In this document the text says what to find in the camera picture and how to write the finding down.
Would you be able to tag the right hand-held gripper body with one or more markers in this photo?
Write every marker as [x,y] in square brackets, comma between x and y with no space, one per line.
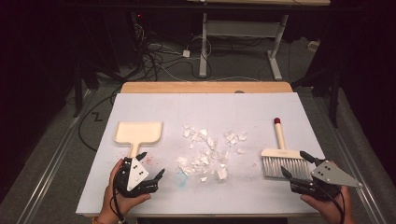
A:
[331,174]

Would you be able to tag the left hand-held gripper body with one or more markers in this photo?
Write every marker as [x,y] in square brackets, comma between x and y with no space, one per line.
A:
[137,174]

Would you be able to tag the cream brush with red tip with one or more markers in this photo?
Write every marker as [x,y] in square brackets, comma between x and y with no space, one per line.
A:
[280,154]

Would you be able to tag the cream plastic dustpan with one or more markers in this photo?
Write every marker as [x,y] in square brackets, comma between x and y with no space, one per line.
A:
[138,132]

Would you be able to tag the white paper scraps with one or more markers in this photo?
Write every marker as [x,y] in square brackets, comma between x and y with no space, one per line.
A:
[204,152]

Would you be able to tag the person's left hand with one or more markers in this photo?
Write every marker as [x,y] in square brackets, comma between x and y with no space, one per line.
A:
[112,202]

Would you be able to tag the person's right hand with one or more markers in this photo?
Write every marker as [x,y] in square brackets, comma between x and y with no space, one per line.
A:
[336,211]

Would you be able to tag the black stand leg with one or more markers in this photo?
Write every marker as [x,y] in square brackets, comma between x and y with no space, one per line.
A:
[334,99]

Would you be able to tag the wooden table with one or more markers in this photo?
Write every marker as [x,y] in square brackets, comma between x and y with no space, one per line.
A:
[186,87]

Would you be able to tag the white board table cover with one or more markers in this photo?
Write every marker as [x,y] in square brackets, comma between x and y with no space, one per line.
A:
[218,112]

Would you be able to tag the dark round table grommet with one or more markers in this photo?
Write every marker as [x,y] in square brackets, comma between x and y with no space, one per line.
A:
[239,91]

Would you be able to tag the white power adapter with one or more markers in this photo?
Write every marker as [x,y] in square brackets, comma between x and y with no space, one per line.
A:
[186,53]

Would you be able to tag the white floor socket box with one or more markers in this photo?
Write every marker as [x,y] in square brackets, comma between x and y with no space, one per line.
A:
[313,46]

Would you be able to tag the dark equipment with red light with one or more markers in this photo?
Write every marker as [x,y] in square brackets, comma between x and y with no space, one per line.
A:
[138,31]

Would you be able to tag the metal floor rail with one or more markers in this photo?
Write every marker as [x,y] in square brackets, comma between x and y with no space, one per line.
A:
[49,174]
[374,208]

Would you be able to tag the white desk frame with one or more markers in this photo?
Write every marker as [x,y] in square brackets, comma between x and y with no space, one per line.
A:
[203,46]

